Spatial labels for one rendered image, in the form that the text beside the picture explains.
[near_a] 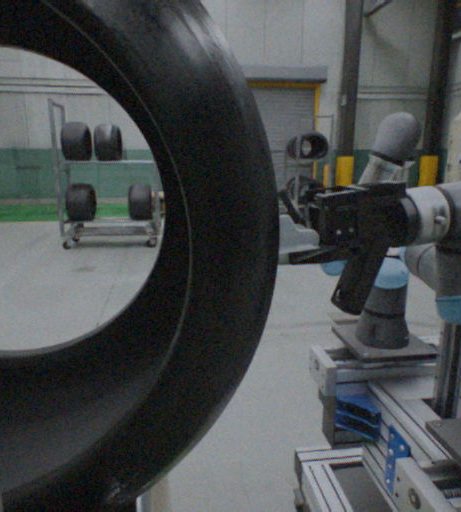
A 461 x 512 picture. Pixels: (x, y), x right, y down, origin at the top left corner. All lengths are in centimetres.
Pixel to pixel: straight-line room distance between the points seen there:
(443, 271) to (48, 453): 55
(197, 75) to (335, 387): 109
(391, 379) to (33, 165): 1114
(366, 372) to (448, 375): 21
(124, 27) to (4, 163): 1181
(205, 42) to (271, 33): 1191
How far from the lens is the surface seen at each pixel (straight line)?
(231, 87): 33
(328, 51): 1260
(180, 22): 32
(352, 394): 132
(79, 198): 589
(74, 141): 587
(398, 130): 123
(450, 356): 120
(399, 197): 56
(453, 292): 64
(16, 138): 1207
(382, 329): 128
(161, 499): 57
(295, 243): 51
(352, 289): 56
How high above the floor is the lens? 125
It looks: 13 degrees down
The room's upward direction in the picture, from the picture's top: straight up
